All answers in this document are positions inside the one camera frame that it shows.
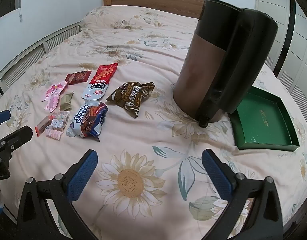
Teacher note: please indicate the brown snack packet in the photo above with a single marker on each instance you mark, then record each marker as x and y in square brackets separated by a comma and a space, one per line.
[131, 96]

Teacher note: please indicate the white louvered panel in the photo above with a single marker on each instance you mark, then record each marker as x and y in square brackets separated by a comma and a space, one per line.
[31, 55]

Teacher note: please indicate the red and white snack packet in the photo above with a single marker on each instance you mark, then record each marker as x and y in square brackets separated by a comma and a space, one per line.
[101, 80]

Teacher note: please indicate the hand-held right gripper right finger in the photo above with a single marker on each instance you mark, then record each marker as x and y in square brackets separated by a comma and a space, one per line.
[217, 177]

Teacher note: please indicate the floral bed sheet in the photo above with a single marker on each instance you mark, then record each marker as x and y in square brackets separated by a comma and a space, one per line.
[143, 55]

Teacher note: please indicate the orange brown snack bar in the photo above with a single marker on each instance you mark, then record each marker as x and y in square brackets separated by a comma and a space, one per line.
[43, 125]

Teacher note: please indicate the dark red snack packet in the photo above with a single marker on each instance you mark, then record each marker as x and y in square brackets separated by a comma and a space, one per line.
[77, 77]

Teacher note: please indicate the pink and white candy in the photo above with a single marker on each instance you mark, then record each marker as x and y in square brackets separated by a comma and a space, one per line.
[54, 134]

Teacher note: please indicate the pink cartoon snack packet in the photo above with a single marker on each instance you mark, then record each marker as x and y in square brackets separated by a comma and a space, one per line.
[53, 95]

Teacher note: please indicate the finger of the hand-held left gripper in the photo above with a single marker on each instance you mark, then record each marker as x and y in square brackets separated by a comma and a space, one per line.
[18, 135]
[2, 116]

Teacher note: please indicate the blue and white snack packet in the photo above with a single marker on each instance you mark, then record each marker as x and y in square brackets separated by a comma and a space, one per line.
[88, 120]

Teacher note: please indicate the olive green small packet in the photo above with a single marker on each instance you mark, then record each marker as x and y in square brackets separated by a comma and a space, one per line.
[66, 100]

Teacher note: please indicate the green cardboard tray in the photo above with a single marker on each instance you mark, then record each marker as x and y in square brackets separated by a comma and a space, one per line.
[261, 120]

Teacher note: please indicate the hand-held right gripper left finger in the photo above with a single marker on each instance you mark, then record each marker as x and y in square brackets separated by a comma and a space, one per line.
[81, 175]

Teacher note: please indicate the white wardrobe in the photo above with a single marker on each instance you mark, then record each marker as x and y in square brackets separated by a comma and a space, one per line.
[273, 0]

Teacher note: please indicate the wooden bed headboard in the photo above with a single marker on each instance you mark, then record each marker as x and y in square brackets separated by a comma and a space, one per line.
[153, 1]

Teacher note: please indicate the clear candy packet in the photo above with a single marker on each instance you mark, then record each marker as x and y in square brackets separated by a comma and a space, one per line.
[59, 122]

